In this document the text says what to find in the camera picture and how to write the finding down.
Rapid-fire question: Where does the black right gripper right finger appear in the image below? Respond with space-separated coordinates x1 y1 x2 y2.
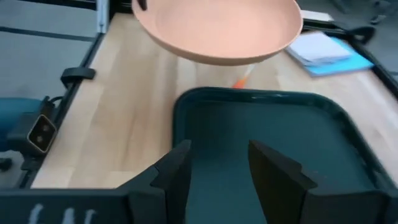
248 139 318 224

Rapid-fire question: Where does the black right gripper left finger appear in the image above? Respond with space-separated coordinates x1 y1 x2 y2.
118 139 193 224

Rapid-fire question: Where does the orange round plate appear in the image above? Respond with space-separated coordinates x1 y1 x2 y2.
131 0 304 67

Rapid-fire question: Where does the fork with orange handle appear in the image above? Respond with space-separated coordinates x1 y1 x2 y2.
231 63 257 90

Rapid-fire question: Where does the dark green plastic tray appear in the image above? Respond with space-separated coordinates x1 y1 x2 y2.
172 86 398 224

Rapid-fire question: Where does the white strip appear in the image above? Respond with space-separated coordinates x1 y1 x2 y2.
95 0 111 34

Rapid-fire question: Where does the blue and white napkin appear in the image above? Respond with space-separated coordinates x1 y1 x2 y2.
284 35 375 78

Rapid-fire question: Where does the white notepad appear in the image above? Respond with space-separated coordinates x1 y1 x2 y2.
287 30 354 65

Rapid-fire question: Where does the black table-level camera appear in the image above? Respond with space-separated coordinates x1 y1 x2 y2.
6 95 58 157

